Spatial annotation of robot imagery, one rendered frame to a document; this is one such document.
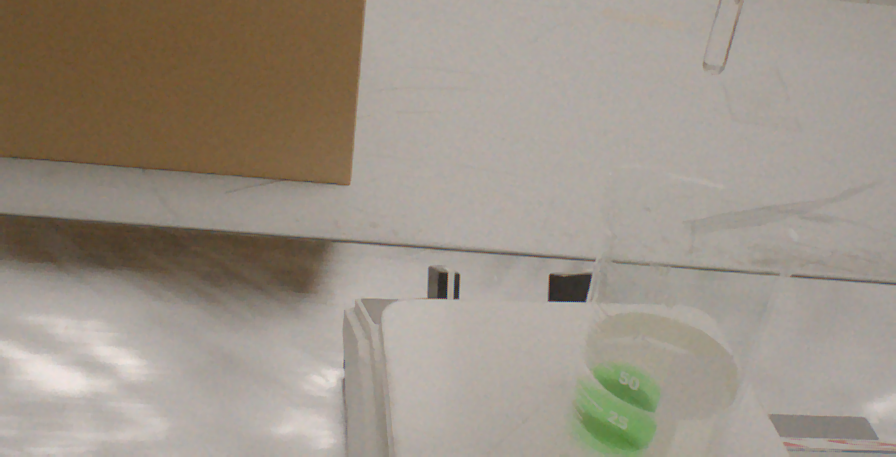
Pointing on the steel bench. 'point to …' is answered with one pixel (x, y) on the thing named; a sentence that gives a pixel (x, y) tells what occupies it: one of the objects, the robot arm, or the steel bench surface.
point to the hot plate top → (500, 382)
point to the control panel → (376, 307)
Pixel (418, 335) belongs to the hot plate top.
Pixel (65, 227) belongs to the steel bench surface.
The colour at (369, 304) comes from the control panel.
